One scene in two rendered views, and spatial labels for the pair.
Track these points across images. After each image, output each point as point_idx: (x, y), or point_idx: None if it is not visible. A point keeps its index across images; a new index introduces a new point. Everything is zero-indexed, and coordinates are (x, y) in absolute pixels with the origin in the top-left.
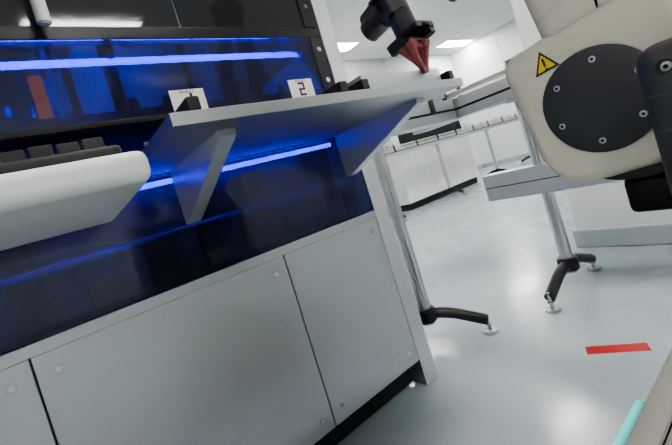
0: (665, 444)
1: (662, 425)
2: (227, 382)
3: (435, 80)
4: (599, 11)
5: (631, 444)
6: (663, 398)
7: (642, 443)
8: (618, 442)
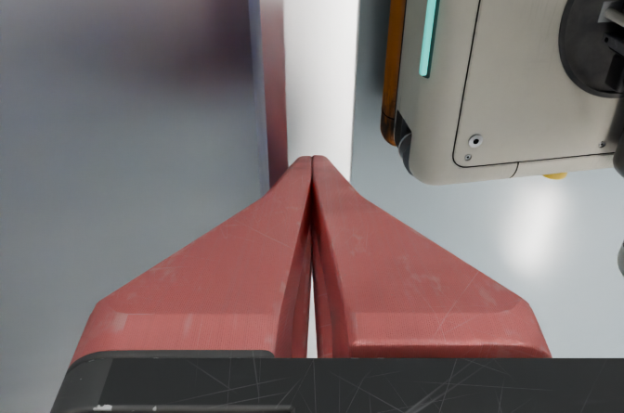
0: (474, 36)
1: (472, 14)
2: None
3: (354, 115)
4: None
5: (448, 43)
6: None
7: (459, 43)
8: (431, 30)
